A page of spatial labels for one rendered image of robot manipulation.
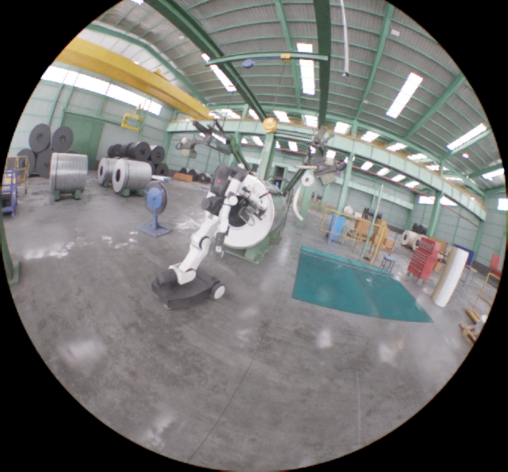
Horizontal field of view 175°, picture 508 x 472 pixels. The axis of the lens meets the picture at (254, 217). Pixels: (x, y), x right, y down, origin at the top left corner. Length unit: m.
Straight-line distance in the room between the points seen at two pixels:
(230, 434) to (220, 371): 0.49
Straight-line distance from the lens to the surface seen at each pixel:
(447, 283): 4.65
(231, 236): 2.65
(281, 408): 1.34
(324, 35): 3.05
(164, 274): 1.53
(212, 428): 1.23
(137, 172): 6.66
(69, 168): 5.80
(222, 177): 1.63
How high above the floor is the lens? 1.22
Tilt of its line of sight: 11 degrees down
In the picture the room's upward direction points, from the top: 13 degrees clockwise
